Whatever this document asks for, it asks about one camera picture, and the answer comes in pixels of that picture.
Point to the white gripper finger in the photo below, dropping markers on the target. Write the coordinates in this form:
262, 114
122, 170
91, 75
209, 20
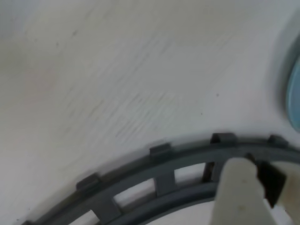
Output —
236, 194
272, 182

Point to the blue dish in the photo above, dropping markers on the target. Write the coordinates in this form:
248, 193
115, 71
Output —
295, 100

